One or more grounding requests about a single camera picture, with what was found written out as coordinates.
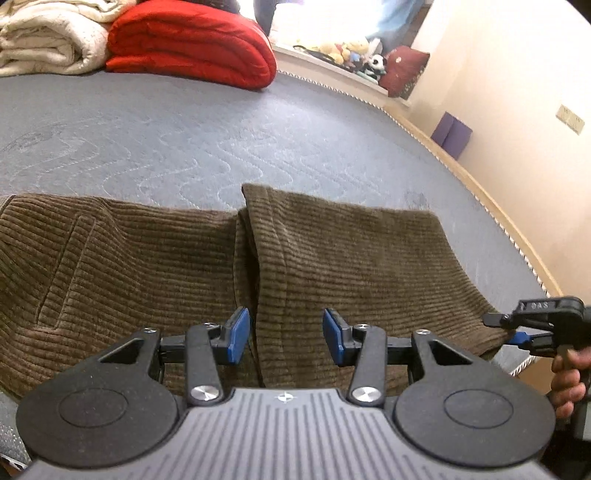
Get dark red cushion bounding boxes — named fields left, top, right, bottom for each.
left=379, top=45, right=431, bottom=100

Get purple foam block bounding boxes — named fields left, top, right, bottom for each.
left=430, top=112, right=474, bottom=162

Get cream folded blanket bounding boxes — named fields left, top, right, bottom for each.
left=0, top=0, right=139, bottom=77

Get yellow bear plush blue outfit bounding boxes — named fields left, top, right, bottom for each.
left=346, top=39, right=370, bottom=64

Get light blue curtain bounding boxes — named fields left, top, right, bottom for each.
left=369, top=0, right=428, bottom=47

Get dark blue curtain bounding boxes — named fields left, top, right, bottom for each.
left=253, top=0, right=280, bottom=38

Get brown corduroy pants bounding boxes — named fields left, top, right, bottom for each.
left=0, top=183, right=527, bottom=400

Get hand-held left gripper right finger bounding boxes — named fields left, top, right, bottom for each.
left=321, top=307, right=478, bottom=409

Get red quilt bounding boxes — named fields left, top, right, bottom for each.
left=105, top=0, right=278, bottom=91

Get person's right hand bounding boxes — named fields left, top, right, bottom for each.
left=551, top=348, right=591, bottom=420

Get wooden bed frame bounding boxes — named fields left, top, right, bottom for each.
left=383, top=104, right=564, bottom=299

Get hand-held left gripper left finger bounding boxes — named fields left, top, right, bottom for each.
left=97, top=306, right=252, bottom=408

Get panda plush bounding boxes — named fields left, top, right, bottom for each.
left=362, top=54, right=387, bottom=79

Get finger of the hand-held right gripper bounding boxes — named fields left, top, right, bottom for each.
left=508, top=330, right=570, bottom=357
left=482, top=295, right=587, bottom=331

